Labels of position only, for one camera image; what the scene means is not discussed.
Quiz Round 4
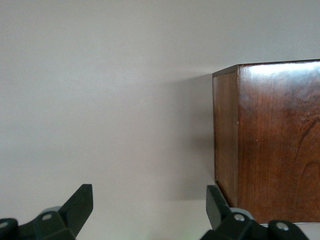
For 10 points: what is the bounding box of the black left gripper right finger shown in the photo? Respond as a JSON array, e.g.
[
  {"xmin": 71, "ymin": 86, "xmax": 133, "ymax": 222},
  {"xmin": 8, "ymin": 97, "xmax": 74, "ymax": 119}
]
[{"xmin": 199, "ymin": 184, "xmax": 311, "ymax": 240}]

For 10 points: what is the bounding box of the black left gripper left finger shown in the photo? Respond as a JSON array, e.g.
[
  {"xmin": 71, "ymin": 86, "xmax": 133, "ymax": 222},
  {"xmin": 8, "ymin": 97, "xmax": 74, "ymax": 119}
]
[{"xmin": 0, "ymin": 184, "xmax": 94, "ymax": 240}]

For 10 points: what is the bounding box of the dark brown wooden cabinet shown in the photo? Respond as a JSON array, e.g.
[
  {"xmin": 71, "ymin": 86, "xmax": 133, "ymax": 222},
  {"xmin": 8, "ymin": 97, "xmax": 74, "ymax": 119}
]
[{"xmin": 212, "ymin": 59, "xmax": 320, "ymax": 225}]

